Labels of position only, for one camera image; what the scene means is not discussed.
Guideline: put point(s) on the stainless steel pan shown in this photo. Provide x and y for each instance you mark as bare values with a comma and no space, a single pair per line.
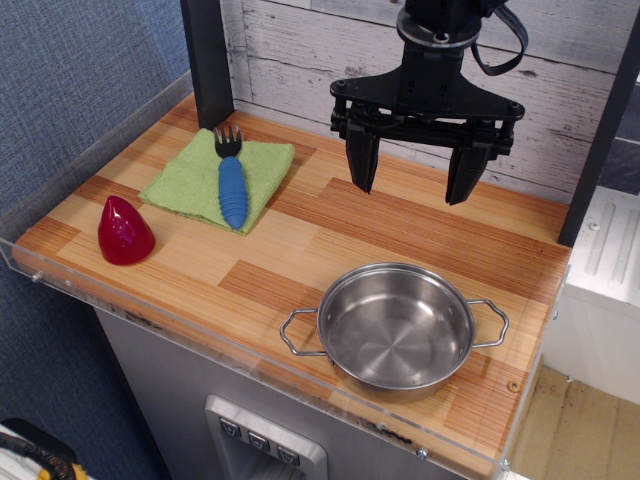
395,332

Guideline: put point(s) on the black vertical post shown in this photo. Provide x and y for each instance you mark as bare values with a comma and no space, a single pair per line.
609,123
206,46

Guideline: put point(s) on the silver dispenser panel with buttons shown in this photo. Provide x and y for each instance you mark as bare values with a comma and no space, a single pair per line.
252,447

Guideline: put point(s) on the red plastic strawberry toy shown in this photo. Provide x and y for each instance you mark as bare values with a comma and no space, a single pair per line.
124,237

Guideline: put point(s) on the grey toy fridge cabinet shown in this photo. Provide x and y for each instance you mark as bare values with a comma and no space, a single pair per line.
171,382

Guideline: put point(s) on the black right vertical post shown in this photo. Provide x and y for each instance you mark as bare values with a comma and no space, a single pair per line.
609,123

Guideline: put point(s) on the black and yellow object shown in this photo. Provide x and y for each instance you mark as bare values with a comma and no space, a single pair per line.
28,452

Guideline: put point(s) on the black left vertical post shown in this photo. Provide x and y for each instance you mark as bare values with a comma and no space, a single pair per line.
206,46

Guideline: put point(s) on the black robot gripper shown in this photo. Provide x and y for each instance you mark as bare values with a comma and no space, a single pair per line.
425,100

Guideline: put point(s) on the green folded cloth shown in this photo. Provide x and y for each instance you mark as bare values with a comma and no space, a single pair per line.
189,184

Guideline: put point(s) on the white furniture at right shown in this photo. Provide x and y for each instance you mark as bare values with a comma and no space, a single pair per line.
593,333

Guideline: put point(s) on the blue-handled black fork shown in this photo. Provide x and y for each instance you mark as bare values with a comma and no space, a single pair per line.
232,189

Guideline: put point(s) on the clear acrylic table guard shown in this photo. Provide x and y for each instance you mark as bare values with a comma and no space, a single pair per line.
225,295

